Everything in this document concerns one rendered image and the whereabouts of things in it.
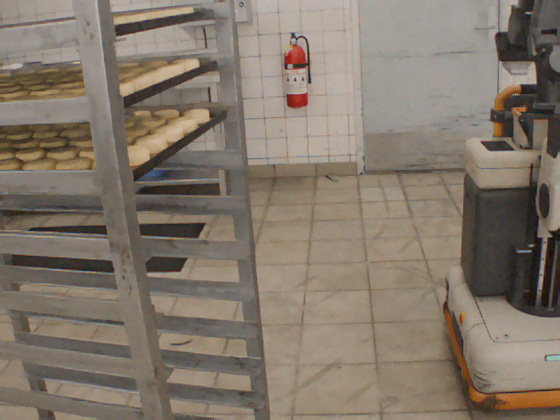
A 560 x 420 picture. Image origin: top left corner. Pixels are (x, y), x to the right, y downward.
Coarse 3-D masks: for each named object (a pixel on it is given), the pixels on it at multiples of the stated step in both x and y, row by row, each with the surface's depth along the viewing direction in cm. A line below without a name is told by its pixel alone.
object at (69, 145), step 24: (144, 120) 102; (168, 120) 101; (192, 120) 100; (0, 144) 94; (24, 144) 93; (48, 144) 91; (72, 144) 90; (144, 144) 87; (168, 144) 93; (0, 168) 80; (24, 168) 79; (48, 168) 80; (72, 168) 77; (96, 168) 76
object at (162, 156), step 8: (224, 112) 109; (208, 120) 101; (216, 120) 105; (200, 128) 98; (208, 128) 101; (184, 136) 92; (192, 136) 94; (176, 144) 89; (184, 144) 91; (160, 152) 83; (168, 152) 86; (176, 152) 89; (152, 160) 81; (160, 160) 83; (136, 168) 77; (144, 168) 79; (152, 168) 81; (136, 176) 77
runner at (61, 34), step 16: (112, 16) 65; (0, 32) 69; (16, 32) 69; (32, 32) 68; (48, 32) 68; (64, 32) 67; (0, 48) 70; (16, 48) 70; (32, 48) 69; (48, 48) 69
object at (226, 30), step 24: (216, 0) 104; (216, 24) 106; (240, 96) 112; (240, 120) 112; (240, 144) 113; (240, 168) 114; (240, 192) 116; (240, 264) 121; (264, 360) 131; (264, 384) 131; (264, 408) 133
